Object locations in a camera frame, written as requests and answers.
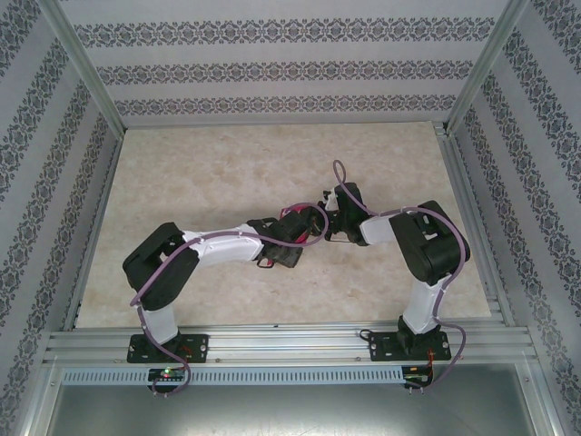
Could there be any grey metal sheet panel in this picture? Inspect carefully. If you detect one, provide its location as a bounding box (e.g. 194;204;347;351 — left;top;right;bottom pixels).
22;362;564;436

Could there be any left controller circuit board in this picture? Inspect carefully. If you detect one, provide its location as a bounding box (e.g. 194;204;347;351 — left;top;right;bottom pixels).
148;368;186;382

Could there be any aluminium mounting rail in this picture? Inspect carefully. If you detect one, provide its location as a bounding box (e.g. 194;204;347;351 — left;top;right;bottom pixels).
44;322;532;364

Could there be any aluminium side rail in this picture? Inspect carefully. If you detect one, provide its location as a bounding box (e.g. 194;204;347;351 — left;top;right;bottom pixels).
433;122;517;328

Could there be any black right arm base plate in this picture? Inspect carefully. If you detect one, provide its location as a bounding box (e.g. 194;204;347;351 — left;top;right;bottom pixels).
368;331;451;362

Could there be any slotted grey cable duct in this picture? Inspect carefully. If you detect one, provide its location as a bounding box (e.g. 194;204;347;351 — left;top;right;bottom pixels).
61;366;405;385

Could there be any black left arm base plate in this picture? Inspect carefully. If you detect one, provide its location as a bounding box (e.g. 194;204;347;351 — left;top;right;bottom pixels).
127;334;210;364

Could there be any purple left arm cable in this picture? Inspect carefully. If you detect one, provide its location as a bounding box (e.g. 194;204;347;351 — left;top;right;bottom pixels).
130;203;329;399

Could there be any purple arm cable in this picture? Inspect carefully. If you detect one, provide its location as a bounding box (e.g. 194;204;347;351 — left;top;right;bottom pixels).
332;159;468;396
130;203;329;399

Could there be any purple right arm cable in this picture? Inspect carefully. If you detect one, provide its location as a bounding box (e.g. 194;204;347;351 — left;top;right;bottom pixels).
332;159;468;396

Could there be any aluminium frame post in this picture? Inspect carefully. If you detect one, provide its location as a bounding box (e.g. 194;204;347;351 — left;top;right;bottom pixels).
447;0;530;133
40;0;126;131

